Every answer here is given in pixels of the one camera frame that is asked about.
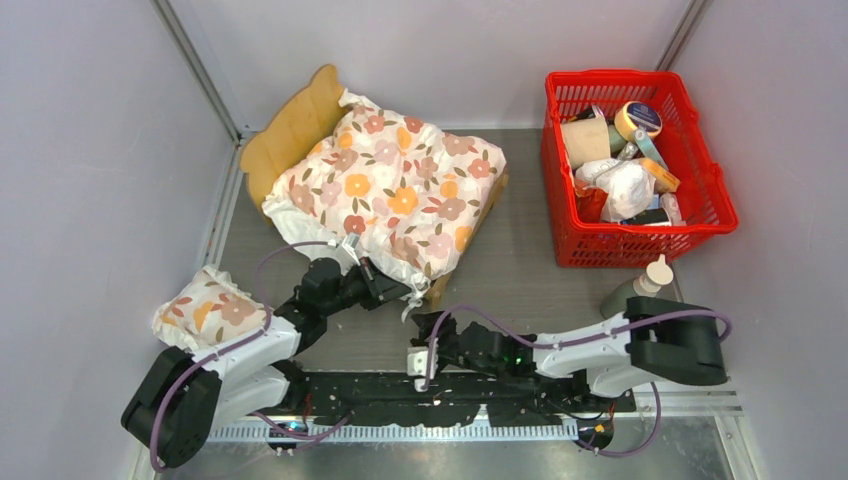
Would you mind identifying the purple cable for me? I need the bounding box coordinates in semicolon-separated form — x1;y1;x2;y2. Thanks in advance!
148;239;352;474
421;304;734;460

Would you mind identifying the white crumpled plastic bag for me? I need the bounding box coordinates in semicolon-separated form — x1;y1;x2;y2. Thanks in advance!
574;158;655;223

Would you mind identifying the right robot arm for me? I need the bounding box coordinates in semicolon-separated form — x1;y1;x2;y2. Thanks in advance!
406;296;732;411

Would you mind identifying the red plastic basket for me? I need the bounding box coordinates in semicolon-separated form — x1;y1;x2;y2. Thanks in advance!
541;69;739;268

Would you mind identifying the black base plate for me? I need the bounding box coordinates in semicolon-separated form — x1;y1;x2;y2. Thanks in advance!
261;372;636;427

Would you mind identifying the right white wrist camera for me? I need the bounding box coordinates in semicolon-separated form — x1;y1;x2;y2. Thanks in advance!
406;346;437;392

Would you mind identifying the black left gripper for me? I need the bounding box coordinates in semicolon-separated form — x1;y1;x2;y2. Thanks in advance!
321;256;410;317

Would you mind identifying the green bottle with beige cap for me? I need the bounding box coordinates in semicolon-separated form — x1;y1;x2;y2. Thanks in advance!
599;254;674;319

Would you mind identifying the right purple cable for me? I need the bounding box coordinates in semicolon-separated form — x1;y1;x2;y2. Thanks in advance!
421;304;734;460

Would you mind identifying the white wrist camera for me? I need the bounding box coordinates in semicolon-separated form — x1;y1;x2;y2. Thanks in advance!
334;233;361;273
406;346;437;392

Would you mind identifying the yellow tape roll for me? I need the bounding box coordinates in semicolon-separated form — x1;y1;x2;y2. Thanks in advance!
613;101;663;141

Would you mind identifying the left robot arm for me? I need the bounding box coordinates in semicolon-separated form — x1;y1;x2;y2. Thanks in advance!
120;257;411;473

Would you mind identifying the wooden pet bed frame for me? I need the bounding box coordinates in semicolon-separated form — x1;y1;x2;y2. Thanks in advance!
240;65;509;304

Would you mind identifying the aluminium rail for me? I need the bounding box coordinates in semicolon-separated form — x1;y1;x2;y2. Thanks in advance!
139;377;743;445

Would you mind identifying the large floral cushion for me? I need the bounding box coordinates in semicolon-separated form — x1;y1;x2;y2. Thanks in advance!
260;91;507;309

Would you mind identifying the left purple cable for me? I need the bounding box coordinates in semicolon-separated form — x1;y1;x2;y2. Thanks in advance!
148;239;352;474

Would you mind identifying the small floral pillow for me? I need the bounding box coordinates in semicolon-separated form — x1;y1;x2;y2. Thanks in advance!
152;265;266;352

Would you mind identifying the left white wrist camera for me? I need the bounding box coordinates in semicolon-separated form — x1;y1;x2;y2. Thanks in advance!
334;233;361;273

